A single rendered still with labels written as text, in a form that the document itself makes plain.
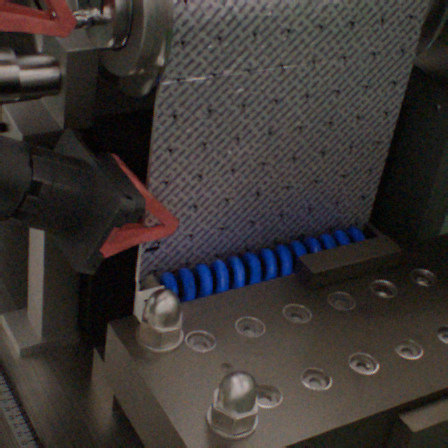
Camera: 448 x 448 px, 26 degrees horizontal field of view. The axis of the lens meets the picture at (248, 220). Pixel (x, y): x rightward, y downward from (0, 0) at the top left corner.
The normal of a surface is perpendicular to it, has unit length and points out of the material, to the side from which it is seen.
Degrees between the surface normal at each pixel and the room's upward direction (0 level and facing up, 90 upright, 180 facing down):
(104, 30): 90
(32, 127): 0
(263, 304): 0
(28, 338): 0
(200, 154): 90
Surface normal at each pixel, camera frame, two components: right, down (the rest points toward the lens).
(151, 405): -0.85, 0.19
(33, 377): 0.15, -0.80
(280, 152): 0.50, 0.57
